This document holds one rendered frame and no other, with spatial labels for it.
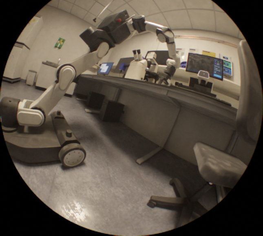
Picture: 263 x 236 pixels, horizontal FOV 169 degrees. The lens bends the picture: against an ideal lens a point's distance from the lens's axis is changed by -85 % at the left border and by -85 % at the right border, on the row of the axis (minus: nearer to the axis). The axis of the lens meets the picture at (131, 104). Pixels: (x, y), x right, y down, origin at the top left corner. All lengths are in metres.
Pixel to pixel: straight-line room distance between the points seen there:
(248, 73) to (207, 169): 0.33
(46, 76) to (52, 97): 2.12
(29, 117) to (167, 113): 1.62
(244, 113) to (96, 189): 0.75
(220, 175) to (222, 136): 1.18
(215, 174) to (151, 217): 0.46
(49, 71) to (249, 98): 2.94
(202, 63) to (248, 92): 0.84
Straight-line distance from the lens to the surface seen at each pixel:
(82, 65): 0.68
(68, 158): 0.66
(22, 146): 0.64
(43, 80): 2.77
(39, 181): 0.68
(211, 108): 0.64
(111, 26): 0.82
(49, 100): 0.66
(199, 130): 1.44
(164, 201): 0.66
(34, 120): 0.67
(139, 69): 0.96
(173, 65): 0.81
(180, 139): 1.47
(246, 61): 0.38
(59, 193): 0.63
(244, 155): 1.85
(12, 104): 0.71
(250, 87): 0.34
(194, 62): 1.11
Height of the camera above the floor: 0.59
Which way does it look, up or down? 4 degrees down
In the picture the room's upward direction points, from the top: 20 degrees clockwise
